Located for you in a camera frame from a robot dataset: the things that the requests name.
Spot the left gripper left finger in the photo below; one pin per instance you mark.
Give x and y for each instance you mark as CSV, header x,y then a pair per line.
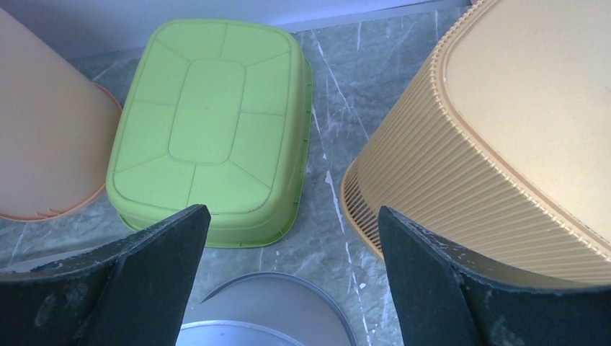
x,y
133,291

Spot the grey plastic bucket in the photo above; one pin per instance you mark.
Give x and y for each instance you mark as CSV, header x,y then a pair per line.
x,y
266,308

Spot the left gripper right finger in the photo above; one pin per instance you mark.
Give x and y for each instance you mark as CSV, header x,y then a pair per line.
x,y
447,294

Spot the large orange plastic bucket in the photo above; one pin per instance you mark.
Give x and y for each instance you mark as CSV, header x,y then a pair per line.
x,y
57,130

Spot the green plastic basin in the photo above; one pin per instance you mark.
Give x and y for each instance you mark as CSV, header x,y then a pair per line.
x,y
218,114

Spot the yellow slatted waste basket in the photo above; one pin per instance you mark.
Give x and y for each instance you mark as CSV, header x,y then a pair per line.
x,y
501,142

